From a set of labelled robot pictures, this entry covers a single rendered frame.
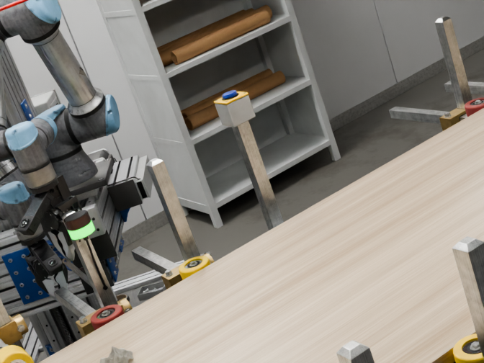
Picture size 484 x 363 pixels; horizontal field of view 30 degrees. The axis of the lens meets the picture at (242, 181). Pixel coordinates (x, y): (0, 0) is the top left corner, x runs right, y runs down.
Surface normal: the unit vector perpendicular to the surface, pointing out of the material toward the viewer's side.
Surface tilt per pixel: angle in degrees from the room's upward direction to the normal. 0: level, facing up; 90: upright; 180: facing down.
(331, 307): 0
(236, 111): 90
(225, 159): 90
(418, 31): 90
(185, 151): 90
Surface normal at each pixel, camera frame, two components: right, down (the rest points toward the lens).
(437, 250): -0.33, -0.89
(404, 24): 0.51, 0.12
